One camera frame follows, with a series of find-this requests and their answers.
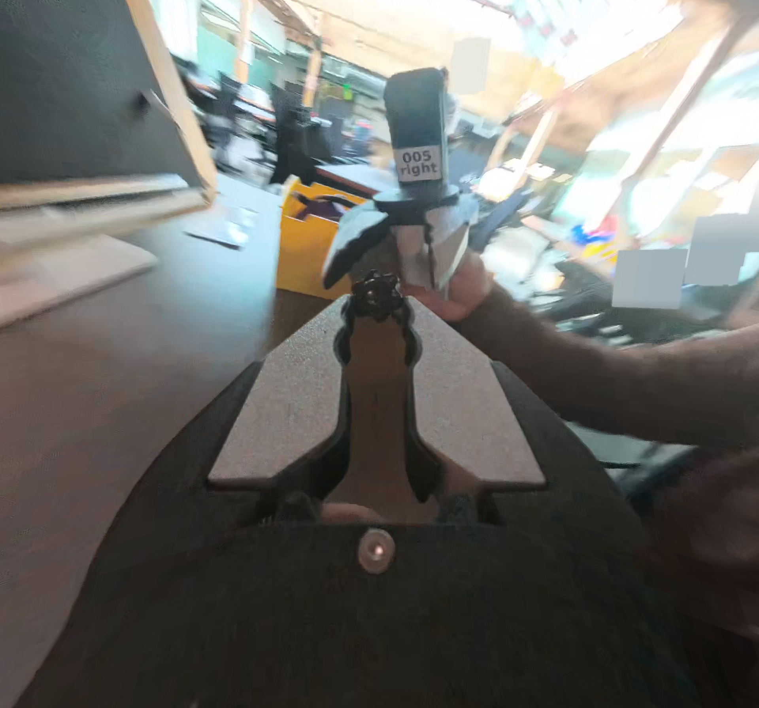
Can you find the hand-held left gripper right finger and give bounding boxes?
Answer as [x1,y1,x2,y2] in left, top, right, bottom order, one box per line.
[405,296,548,503]

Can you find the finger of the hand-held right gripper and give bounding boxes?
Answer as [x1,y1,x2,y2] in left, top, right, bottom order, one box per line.
[322,204,392,305]
[393,210,479,293]

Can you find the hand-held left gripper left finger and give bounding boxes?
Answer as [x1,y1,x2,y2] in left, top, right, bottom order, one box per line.
[208,295,353,501]

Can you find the person's right forearm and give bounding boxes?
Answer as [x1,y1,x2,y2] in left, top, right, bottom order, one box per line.
[459,287,759,451]

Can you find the person's right hand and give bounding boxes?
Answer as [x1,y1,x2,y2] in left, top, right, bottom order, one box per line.
[408,248,494,323]

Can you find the yellow box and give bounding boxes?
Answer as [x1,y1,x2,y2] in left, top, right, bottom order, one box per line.
[276,177,371,301]

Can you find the black chair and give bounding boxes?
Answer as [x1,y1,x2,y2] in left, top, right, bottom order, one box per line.
[270,82,333,187]
[213,70,244,154]

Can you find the white paper sheets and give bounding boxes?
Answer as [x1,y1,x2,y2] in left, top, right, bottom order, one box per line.
[184,206,250,249]

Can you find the white board stand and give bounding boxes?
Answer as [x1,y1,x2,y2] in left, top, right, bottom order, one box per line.
[0,88,211,329]

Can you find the black board with wooden edge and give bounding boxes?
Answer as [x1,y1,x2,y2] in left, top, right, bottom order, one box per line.
[0,0,217,210]

